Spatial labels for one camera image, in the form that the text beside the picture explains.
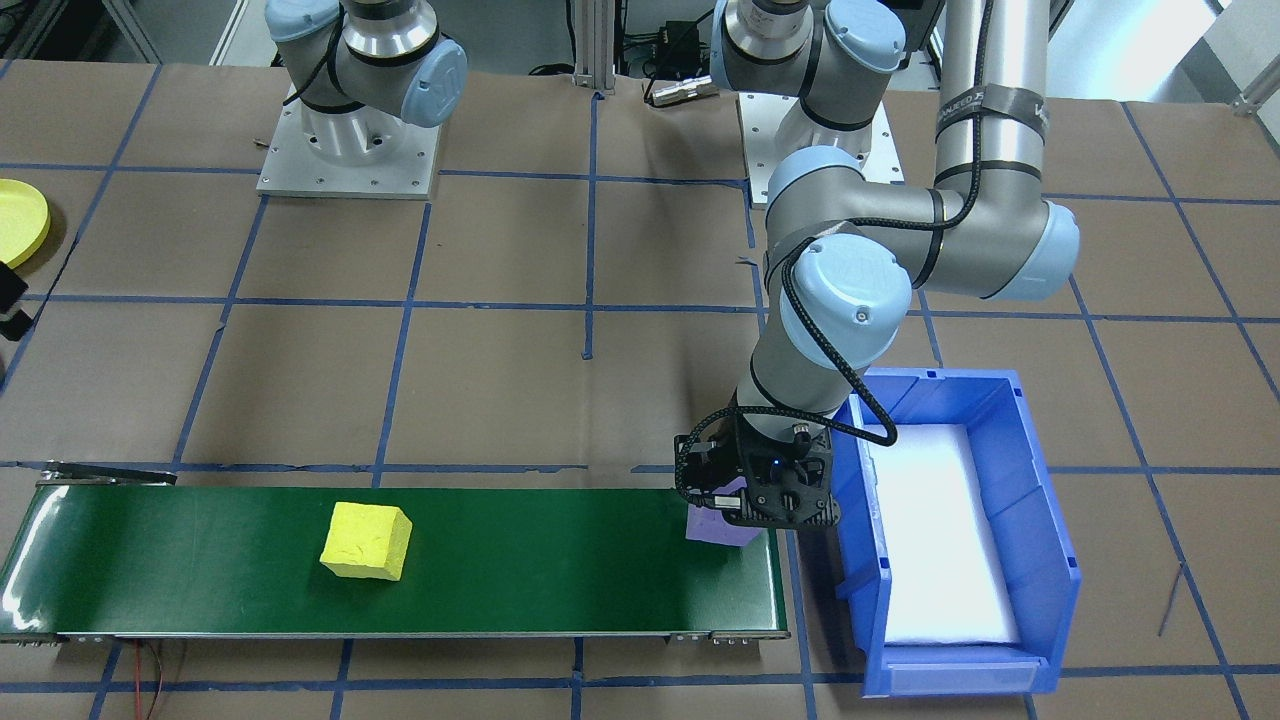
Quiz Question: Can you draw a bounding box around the green conveyor belt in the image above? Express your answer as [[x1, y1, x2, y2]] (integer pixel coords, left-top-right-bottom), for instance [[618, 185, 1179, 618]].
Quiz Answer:
[[0, 462, 791, 646]]

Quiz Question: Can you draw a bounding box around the purple foam block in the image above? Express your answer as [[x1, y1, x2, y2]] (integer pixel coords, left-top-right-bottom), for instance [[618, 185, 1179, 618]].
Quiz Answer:
[[685, 478, 769, 550]]

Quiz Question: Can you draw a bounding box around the yellow foam block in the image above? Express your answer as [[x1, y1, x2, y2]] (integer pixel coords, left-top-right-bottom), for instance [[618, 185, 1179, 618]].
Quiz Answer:
[[319, 501, 414, 583]]

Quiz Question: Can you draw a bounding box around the yellow plate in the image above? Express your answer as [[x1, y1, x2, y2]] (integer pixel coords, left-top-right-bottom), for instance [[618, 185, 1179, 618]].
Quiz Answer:
[[0, 179, 51, 271]]

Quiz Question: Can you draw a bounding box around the silver cylindrical connector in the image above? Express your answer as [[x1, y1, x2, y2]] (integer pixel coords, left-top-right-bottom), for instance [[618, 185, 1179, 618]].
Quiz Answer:
[[643, 76, 717, 108]]

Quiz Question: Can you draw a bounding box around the red conveyor wire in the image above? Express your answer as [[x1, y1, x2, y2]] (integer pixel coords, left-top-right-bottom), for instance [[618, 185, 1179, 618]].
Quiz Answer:
[[128, 640, 169, 720]]

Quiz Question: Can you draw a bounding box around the metal bar frame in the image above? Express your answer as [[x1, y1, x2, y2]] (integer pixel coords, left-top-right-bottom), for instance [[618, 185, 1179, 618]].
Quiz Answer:
[[570, 0, 618, 94]]

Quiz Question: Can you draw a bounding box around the blue plastic storage bin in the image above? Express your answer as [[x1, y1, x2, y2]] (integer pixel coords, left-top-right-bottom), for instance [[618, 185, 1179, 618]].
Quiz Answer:
[[826, 366, 1083, 698]]

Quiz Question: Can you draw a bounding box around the white foam pad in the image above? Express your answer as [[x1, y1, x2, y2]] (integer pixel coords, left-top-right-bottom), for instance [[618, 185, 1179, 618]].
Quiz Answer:
[[862, 423, 1023, 647]]

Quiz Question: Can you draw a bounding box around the white square base plate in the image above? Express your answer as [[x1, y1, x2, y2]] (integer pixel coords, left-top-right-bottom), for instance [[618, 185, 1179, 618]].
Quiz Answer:
[[257, 85, 444, 201], [738, 95, 906, 211]]

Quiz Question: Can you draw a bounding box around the black power adapter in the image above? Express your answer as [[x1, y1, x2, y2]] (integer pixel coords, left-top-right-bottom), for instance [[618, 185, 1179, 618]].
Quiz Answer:
[[658, 20, 703, 63]]

